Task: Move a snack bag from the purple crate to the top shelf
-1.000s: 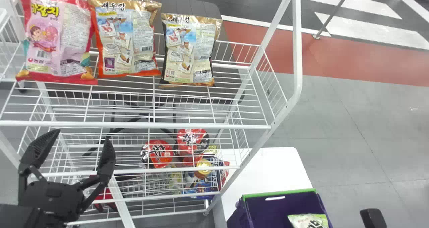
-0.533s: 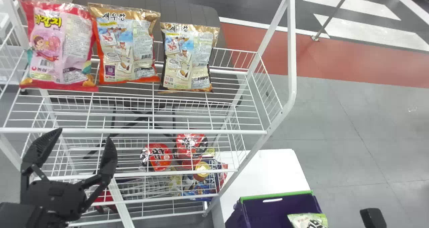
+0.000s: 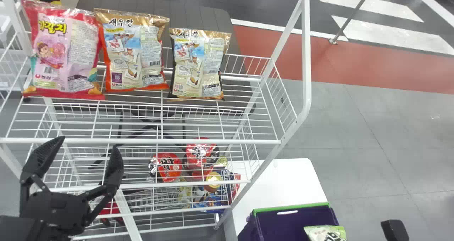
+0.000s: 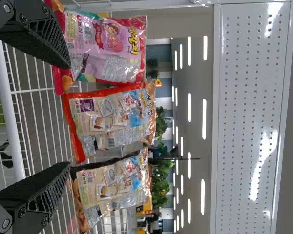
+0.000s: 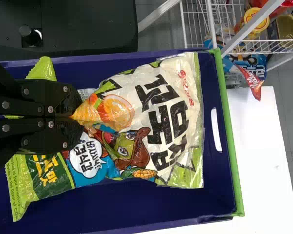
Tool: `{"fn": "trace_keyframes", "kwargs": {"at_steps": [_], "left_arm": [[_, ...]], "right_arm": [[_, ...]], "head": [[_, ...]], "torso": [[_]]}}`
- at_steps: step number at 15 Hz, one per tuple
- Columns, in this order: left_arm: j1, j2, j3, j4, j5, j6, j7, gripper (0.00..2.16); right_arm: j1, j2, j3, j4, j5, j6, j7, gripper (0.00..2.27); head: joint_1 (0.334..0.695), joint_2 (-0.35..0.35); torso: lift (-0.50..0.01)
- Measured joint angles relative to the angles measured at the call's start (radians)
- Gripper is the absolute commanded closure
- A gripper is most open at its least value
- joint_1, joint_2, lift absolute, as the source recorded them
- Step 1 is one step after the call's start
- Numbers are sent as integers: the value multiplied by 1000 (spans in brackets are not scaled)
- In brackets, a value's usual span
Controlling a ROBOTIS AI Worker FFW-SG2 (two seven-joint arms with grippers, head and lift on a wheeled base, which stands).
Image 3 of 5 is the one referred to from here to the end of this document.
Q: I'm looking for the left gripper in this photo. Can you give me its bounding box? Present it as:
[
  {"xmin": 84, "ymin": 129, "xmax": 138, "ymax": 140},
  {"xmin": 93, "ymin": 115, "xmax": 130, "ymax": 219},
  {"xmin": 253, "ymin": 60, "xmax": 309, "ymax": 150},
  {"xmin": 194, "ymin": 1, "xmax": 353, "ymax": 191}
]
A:
[{"xmin": 20, "ymin": 136, "xmax": 124, "ymax": 235}]

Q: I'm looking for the red noodle cup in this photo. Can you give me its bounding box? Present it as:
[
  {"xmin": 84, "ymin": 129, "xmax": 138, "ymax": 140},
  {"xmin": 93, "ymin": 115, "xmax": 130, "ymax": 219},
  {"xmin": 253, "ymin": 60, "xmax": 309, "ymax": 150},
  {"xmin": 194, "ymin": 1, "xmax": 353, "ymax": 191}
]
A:
[
  {"xmin": 184, "ymin": 138, "xmax": 221, "ymax": 171},
  {"xmin": 148, "ymin": 152, "xmax": 183, "ymax": 183}
]

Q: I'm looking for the red snack packet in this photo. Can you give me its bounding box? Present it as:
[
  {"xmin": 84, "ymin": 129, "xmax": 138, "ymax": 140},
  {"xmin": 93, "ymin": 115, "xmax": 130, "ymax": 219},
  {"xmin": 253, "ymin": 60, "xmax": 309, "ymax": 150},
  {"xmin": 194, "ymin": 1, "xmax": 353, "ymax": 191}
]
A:
[{"xmin": 20, "ymin": 0, "xmax": 106, "ymax": 101}]

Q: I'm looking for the orange snack packet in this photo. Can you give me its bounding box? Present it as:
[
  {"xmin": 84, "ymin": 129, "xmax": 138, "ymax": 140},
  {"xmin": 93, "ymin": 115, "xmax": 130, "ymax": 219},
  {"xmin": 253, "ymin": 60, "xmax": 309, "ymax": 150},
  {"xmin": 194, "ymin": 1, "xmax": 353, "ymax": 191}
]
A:
[{"xmin": 94, "ymin": 8, "xmax": 171, "ymax": 93}]

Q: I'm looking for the yellow noodle cup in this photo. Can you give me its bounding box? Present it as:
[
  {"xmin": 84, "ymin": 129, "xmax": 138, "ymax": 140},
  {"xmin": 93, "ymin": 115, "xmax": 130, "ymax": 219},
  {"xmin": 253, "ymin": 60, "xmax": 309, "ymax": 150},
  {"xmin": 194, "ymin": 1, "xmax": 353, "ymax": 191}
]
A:
[{"xmin": 205, "ymin": 172, "xmax": 223, "ymax": 193}]

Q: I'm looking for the blue snack packet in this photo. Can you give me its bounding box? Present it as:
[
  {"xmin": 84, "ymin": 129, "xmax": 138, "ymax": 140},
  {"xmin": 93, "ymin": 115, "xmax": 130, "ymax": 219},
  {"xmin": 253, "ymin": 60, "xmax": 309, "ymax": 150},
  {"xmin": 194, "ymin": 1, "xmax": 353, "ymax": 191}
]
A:
[{"xmin": 192, "ymin": 169, "xmax": 242, "ymax": 214}]

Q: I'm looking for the gold snack packet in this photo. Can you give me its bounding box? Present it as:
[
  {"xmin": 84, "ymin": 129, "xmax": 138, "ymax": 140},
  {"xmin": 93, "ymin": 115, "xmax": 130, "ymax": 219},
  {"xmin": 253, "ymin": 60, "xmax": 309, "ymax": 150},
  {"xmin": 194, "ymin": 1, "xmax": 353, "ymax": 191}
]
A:
[{"xmin": 168, "ymin": 28, "xmax": 232, "ymax": 101}]

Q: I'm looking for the white slab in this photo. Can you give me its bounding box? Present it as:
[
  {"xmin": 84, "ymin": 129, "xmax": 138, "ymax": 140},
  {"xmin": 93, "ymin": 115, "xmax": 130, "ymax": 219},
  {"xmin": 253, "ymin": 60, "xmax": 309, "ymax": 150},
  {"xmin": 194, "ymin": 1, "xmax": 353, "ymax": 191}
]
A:
[{"xmin": 223, "ymin": 158, "xmax": 329, "ymax": 241}]

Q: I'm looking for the purple crate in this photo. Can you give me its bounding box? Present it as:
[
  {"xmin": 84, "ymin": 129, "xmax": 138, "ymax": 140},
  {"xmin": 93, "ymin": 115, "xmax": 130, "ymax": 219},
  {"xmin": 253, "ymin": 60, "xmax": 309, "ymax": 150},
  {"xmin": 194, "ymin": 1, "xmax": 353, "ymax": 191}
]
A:
[{"xmin": 237, "ymin": 202, "xmax": 342, "ymax": 241}]

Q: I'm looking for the green snack packet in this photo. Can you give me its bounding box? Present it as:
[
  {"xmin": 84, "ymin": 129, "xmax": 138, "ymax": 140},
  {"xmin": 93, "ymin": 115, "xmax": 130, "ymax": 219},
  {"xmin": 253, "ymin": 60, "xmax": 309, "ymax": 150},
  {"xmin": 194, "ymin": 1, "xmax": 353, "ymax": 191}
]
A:
[{"xmin": 304, "ymin": 225, "xmax": 348, "ymax": 241}]

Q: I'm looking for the grey metal pole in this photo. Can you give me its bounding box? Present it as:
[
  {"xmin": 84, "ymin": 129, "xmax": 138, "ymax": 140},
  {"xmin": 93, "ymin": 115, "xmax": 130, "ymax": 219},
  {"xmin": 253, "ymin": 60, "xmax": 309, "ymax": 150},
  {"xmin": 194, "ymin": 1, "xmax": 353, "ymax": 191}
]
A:
[{"xmin": 329, "ymin": 0, "xmax": 377, "ymax": 45}]

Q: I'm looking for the white wire rack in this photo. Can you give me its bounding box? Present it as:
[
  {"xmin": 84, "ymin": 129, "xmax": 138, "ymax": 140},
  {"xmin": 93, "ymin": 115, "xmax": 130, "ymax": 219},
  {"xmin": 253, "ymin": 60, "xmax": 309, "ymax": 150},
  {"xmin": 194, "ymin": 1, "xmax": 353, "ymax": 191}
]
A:
[
  {"xmin": 0, "ymin": 14, "xmax": 31, "ymax": 94},
  {"xmin": 0, "ymin": 0, "xmax": 314, "ymax": 241}
]

